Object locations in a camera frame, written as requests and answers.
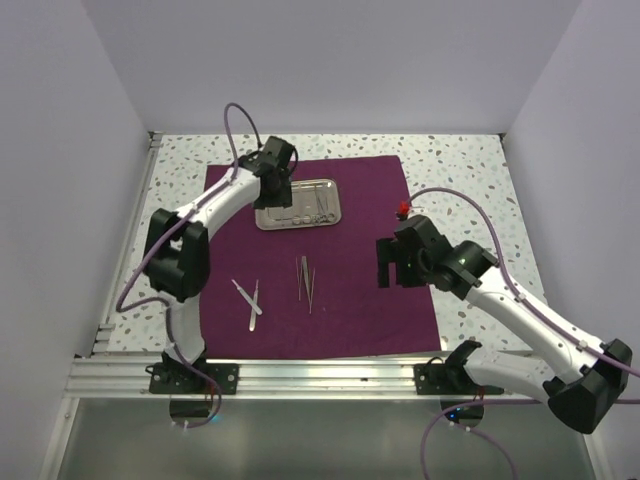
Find steel hemostat clamp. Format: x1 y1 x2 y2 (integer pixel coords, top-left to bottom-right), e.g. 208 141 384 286
291 214 316 226

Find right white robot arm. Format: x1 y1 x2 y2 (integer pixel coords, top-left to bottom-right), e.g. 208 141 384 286
376 215 633 434

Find steel instrument tray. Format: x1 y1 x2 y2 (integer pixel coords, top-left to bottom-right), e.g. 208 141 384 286
255 179 342 231

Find steel serrated forceps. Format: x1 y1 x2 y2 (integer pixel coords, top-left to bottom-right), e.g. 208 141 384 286
231 279 263 315

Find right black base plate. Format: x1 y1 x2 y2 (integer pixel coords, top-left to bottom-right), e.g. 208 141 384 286
413 363 505 396

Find pointed steel tweezers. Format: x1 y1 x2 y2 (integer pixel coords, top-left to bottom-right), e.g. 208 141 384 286
296 255 310 301
307 268 316 315

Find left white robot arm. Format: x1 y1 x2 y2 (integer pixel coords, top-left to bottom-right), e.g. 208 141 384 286
143 136 298 393

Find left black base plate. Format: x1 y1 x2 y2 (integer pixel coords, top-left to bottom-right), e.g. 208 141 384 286
145 362 240 395

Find right wrist camera red cap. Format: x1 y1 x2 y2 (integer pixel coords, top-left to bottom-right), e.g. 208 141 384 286
395 200 422 222

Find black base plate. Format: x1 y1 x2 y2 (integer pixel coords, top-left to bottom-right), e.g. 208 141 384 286
145 362 240 395
413 363 505 396

